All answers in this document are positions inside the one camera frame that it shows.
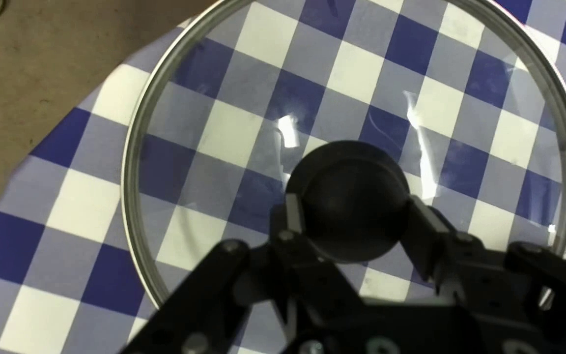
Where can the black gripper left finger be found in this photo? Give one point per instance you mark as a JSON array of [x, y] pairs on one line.
[[292, 217]]

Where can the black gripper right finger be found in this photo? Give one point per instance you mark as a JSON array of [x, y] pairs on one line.
[[438, 239]]

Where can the glass lid black knob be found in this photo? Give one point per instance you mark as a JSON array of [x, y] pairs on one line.
[[353, 197]]

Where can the blue white checkered tablecloth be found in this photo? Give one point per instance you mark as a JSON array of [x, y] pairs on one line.
[[54, 197]]

